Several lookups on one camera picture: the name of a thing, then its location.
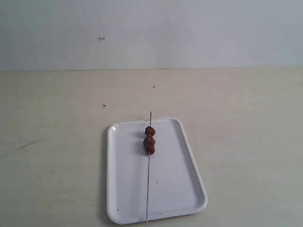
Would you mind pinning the dark red meatball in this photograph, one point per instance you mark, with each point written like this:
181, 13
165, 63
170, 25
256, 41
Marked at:
149, 131

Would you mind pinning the thin metal skewer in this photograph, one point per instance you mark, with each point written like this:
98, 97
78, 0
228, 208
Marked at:
148, 178

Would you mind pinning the white rectangular plastic tray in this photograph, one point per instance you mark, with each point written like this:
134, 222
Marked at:
175, 189

